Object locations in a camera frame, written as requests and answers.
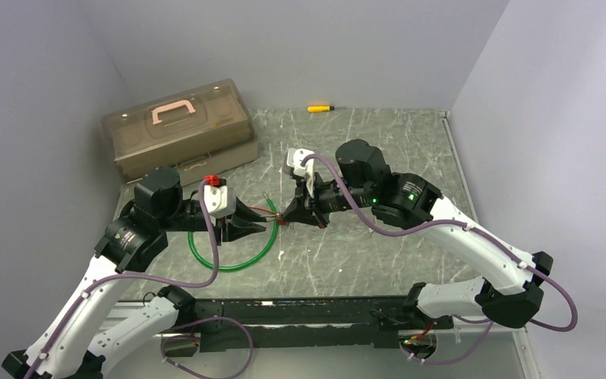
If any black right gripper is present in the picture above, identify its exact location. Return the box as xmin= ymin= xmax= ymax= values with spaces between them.
xmin=282 ymin=169 xmax=375 ymax=229

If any red cable padlock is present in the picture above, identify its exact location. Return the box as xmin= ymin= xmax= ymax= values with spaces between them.
xmin=250 ymin=206 xmax=288 ymax=226

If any green cable lock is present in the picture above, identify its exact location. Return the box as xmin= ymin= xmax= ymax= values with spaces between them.
xmin=187 ymin=192 xmax=280 ymax=272

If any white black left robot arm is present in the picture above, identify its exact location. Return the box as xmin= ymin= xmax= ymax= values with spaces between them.
xmin=2 ymin=167 xmax=266 ymax=378

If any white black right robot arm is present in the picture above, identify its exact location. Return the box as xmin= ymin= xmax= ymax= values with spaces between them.
xmin=281 ymin=139 xmax=553 ymax=328

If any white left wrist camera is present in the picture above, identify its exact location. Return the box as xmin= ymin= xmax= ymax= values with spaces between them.
xmin=203 ymin=175 xmax=238 ymax=219

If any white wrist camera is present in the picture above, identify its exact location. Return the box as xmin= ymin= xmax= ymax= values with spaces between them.
xmin=203 ymin=175 xmax=238 ymax=219
xmin=282 ymin=148 xmax=316 ymax=197

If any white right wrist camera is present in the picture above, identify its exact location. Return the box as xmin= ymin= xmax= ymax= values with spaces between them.
xmin=282 ymin=148 xmax=316 ymax=197

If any brown translucent toolbox pink handle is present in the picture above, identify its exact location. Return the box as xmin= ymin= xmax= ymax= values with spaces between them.
xmin=102 ymin=79 xmax=258 ymax=186

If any yellow handled screwdriver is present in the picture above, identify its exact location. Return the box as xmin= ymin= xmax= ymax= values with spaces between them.
xmin=307 ymin=105 xmax=335 ymax=114

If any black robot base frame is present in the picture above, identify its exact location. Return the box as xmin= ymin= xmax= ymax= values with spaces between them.
xmin=157 ymin=286 xmax=453 ymax=352

